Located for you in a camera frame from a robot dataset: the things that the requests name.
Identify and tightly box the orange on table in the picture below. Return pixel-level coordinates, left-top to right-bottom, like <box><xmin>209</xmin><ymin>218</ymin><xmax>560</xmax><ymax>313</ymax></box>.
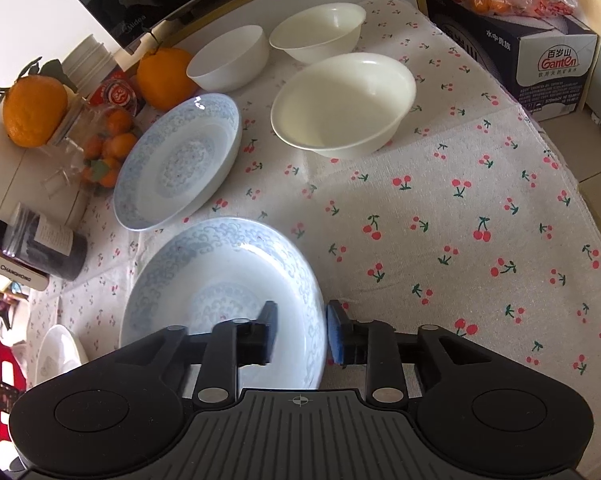
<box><xmin>137</xmin><ymin>47</ymin><xmax>198</xmax><ymax>112</ymax></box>

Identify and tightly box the dark tea canister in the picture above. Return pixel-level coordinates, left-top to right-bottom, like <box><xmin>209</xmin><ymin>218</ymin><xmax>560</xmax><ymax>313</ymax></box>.
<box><xmin>3</xmin><ymin>203</ymin><xmax>88</xmax><ymax>281</ymax></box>

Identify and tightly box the Changhong white box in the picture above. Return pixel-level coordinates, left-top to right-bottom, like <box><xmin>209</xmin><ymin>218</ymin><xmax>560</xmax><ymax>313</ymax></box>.
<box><xmin>0</xmin><ymin>249</ymin><xmax>50</xmax><ymax>292</ymax></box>

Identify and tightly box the Ganten water carton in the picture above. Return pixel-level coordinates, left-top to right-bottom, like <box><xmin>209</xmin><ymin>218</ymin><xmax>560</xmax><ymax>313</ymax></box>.
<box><xmin>427</xmin><ymin>0</ymin><xmax>599</xmax><ymax>122</ymax></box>

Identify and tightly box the white bowl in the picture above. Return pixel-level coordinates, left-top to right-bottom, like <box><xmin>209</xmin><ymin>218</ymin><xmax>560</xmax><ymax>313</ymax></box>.
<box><xmin>186</xmin><ymin>25</ymin><xmax>270</xmax><ymax>93</ymax></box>

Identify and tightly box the orange on jar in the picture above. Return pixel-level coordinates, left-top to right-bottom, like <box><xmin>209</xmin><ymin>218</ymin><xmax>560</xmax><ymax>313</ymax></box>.
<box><xmin>0</xmin><ymin>56</ymin><xmax>77</xmax><ymax>148</ymax></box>

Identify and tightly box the cream bowl front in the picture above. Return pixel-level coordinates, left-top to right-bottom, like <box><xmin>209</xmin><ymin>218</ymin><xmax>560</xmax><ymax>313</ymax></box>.
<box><xmin>270</xmin><ymin>52</ymin><xmax>416</xmax><ymax>159</ymax></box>

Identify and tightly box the stack of paper cups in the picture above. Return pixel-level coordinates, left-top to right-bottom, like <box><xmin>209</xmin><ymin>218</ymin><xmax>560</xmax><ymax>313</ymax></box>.
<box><xmin>62</xmin><ymin>35</ymin><xmax>120</xmax><ymax>98</ymax></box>

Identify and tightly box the blue patterned plate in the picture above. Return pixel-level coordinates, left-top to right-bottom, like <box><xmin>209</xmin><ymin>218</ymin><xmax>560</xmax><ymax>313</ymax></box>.
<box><xmin>120</xmin><ymin>218</ymin><xmax>326</xmax><ymax>389</ymax></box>
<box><xmin>113</xmin><ymin>93</ymin><xmax>242</xmax><ymax>232</ymax></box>

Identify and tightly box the cream bowl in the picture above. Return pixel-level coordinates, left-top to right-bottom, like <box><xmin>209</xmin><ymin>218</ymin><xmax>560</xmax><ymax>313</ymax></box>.
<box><xmin>270</xmin><ymin>52</ymin><xmax>416</xmax><ymax>159</ymax></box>
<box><xmin>269</xmin><ymin>2</ymin><xmax>366</xmax><ymax>65</ymax></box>

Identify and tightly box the white plate at left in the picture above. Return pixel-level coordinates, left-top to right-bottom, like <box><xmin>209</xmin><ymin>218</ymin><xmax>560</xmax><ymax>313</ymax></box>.
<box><xmin>34</xmin><ymin>324</ymin><xmax>89</xmax><ymax>386</ymax></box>

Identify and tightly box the red instant noodle cup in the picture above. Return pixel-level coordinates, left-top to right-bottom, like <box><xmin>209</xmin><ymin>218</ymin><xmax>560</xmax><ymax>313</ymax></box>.
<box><xmin>88</xmin><ymin>79</ymin><xmax>139</xmax><ymax>116</ymax></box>

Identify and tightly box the cherry print tablecloth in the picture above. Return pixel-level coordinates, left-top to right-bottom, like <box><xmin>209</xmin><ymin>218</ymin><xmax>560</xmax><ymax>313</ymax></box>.
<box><xmin>25</xmin><ymin>0</ymin><xmax>601</xmax><ymax>466</ymax></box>

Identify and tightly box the cream bowl back right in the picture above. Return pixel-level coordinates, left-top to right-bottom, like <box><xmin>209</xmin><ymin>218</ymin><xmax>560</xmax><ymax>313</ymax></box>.
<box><xmin>269</xmin><ymin>2</ymin><xmax>366</xmax><ymax>65</ymax></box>

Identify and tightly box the glass jar of tangerines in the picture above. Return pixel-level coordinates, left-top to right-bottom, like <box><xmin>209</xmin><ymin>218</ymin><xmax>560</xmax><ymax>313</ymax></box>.
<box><xmin>42</xmin><ymin>98</ymin><xmax>142</xmax><ymax>197</ymax></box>

